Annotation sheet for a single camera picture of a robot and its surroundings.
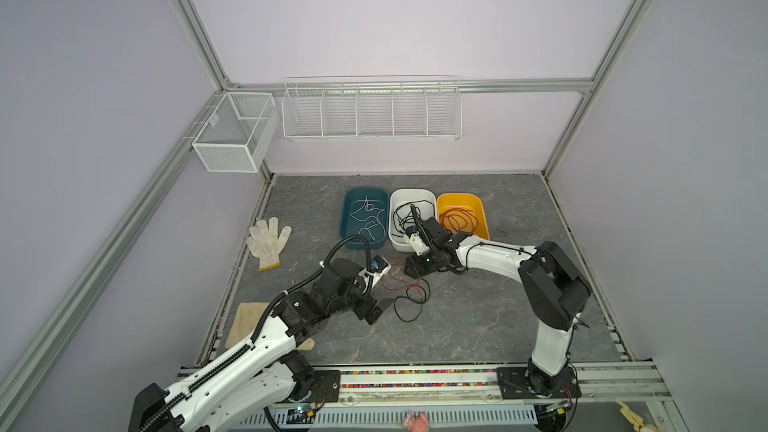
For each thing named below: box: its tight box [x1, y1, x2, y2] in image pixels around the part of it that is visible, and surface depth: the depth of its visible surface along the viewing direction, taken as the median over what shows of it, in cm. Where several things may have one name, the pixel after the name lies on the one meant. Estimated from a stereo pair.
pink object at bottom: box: [402, 411, 429, 432], surface depth 68 cm
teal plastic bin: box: [340, 187, 389, 249], surface depth 107 cm
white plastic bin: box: [388, 188, 437, 251], surface depth 110 cm
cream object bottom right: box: [615, 399, 643, 432], surface depth 70 cm
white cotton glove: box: [245, 216, 292, 272], surface depth 104 cm
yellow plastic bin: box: [436, 193, 490, 240], surface depth 108 cm
